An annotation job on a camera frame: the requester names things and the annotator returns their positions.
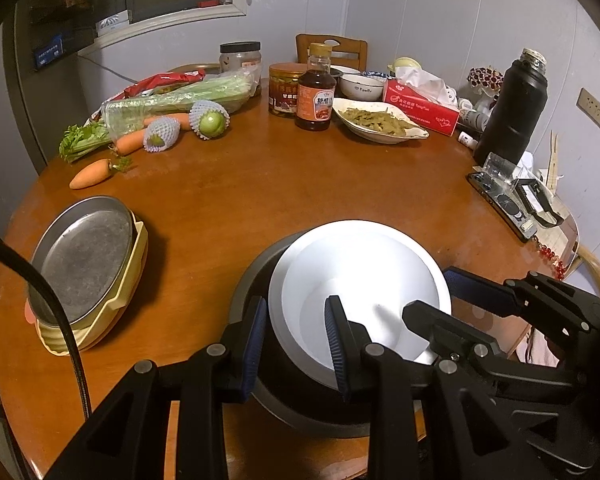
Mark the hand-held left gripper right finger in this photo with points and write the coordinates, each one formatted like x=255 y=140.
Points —
x=336 y=345

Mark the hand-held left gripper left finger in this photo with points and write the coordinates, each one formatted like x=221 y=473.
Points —
x=254 y=345

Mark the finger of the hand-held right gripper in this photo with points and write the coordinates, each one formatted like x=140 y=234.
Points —
x=430 y=322
x=480 y=290

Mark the stainless steel bowl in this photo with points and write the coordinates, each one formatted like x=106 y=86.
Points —
x=300 y=405

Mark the yellow shell-shaped plate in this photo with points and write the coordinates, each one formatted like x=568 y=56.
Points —
x=125 y=290

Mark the round metal plate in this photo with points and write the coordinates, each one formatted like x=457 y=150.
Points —
x=85 y=260

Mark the pink bear-shaped plate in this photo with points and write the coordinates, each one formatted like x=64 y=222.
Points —
x=30 y=312

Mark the pink printed cloth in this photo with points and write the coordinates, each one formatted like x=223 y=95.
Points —
x=540 y=350

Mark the black flat device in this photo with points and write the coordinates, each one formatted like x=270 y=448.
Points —
x=500 y=197

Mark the small white bottle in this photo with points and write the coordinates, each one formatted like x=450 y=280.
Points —
x=467 y=140

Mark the white plastic bottle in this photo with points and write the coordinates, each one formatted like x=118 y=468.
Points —
x=475 y=119

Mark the black thermos flask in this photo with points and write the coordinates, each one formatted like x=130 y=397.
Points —
x=512 y=110

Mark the red tissue box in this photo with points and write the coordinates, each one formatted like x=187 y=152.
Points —
x=420 y=107

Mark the white plate of green beans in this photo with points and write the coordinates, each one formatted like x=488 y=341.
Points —
x=380 y=120

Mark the red bead flower ornament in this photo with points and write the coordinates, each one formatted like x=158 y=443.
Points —
x=485 y=77

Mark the green fruit in foam net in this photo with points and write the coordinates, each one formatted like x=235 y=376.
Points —
x=160 y=137
x=211 y=122

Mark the white ceramic bowl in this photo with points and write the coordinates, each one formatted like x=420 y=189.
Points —
x=362 y=89
x=347 y=70

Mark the carrot with green stem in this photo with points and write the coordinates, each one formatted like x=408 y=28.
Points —
x=90 y=174

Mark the pale yellow container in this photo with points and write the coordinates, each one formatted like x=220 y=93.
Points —
x=405 y=64

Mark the dark vinegar bottle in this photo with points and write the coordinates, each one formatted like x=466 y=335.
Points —
x=315 y=105

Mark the sauce jar with yellow lid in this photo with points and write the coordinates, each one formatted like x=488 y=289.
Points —
x=285 y=92

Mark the celery in plastic bag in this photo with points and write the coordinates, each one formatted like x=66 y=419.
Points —
x=180 y=100

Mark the wooden chair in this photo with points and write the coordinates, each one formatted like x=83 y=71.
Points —
x=350 y=50

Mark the red snack bag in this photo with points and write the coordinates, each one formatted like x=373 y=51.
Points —
x=165 y=80

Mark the glass jar with black lid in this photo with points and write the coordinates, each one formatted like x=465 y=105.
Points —
x=240 y=60

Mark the grey refrigerator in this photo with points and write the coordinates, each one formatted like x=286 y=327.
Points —
x=30 y=110

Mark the white box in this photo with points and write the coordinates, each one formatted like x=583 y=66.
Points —
x=112 y=22

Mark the blue box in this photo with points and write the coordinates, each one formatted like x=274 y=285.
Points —
x=49 y=52

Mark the wall socket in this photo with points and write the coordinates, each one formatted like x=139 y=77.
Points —
x=594 y=107

